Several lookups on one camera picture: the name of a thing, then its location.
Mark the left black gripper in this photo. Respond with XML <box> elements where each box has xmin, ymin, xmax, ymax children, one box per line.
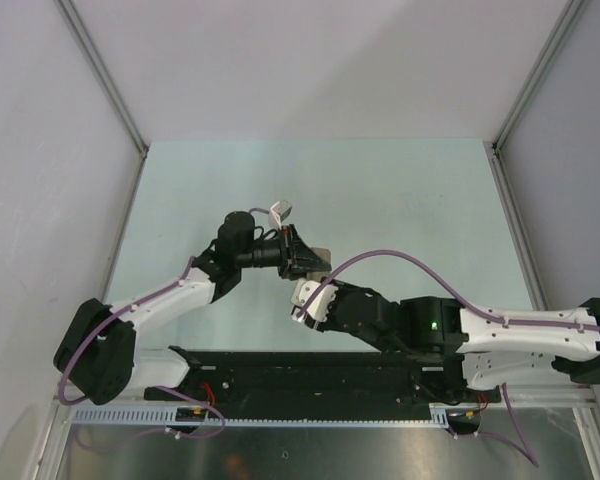
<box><xmin>236</xmin><ymin>225</ymin><xmax>330</xmax><ymax>281</ymax></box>

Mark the white remote control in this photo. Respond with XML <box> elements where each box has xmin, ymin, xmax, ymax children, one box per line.
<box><xmin>306</xmin><ymin>247</ymin><xmax>332</xmax><ymax>282</ymax></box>

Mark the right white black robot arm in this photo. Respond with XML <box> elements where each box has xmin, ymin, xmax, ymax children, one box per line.
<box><xmin>292</xmin><ymin>280</ymin><xmax>600</xmax><ymax>401</ymax></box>

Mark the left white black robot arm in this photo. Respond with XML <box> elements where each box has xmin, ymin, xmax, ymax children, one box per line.
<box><xmin>53</xmin><ymin>206</ymin><xmax>331</xmax><ymax>406</ymax></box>

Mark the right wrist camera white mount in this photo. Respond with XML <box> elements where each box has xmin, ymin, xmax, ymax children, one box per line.
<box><xmin>291</xmin><ymin>279</ymin><xmax>338</xmax><ymax>329</ymax></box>

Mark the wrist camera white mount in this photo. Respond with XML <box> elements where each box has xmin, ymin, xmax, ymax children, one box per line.
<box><xmin>291</xmin><ymin>279</ymin><xmax>338</xmax><ymax>329</ymax></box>
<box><xmin>268</xmin><ymin>200</ymin><xmax>292</xmax><ymax>230</ymax></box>

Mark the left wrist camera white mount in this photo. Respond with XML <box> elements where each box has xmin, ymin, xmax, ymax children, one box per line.
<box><xmin>268</xmin><ymin>200</ymin><xmax>292</xmax><ymax>230</ymax></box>

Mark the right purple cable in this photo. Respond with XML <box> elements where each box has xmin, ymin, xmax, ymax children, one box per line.
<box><xmin>294</xmin><ymin>249</ymin><xmax>600</xmax><ymax>469</ymax></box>

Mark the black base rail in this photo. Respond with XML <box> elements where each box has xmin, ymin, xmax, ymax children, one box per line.
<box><xmin>144</xmin><ymin>349</ymin><xmax>501</xmax><ymax>423</ymax></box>

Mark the grey slotted cable duct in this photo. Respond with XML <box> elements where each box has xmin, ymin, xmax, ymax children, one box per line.
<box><xmin>72</xmin><ymin>403</ymin><xmax>454</xmax><ymax>427</ymax></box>

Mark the left aluminium frame post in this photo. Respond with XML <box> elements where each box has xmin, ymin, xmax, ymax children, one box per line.
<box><xmin>54</xmin><ymin>0</ymin><xmax>149</xmax><ymax>160</ymax></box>

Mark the aluminium frame post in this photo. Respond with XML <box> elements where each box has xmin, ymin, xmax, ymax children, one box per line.
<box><xmin>491</xmin><ymin>0</ymin><xmax>590</xmax><ymax>155</ymax></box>
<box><xmin>54</xmin><ymin>0</ymin><xmax>149</xmax><ymax>160</ymax></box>

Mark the right aluminium frame post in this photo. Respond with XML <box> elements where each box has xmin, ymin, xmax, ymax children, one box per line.
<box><xmin>491</xmin><ymin>0</ymin><xmax>590</xmax><ymax>155</ymax></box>

